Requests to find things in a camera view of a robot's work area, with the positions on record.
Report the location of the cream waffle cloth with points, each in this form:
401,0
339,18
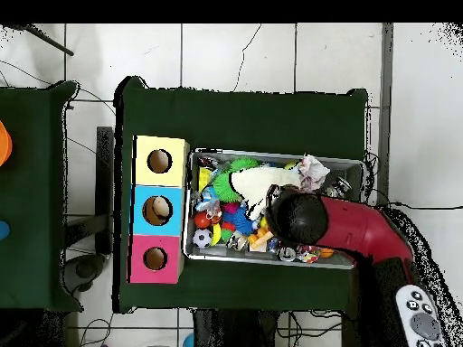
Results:
260,182

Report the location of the long orange toy brick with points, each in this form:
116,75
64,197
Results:
260,239

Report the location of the wooden box three holes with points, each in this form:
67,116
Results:
170,177

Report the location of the shallow mesh bin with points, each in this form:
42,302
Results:
224,256

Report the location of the green spiky ball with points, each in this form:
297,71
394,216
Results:
223,187
244,163

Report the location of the blue spiky ball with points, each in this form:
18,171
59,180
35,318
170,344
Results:
240,221

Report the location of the yellow cheese wedge toy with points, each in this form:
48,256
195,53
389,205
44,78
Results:
203,179

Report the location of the small soccer ball toy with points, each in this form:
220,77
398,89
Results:
202,238

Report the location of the crumpled printed white wrapper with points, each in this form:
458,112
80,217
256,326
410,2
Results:
313,171

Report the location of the small basketball toy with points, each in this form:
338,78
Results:
326,253

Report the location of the black upright panel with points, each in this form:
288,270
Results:
105,180

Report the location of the blue object on floor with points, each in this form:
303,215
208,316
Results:
188,342

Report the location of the green cloth side table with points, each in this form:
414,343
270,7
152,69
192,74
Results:
29,198

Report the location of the blue round object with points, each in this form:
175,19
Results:
3,230

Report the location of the orange round object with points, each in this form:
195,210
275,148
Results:
4,144

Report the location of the thin dark rod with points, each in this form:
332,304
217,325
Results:
47,41

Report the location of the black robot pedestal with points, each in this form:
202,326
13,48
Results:
231,329

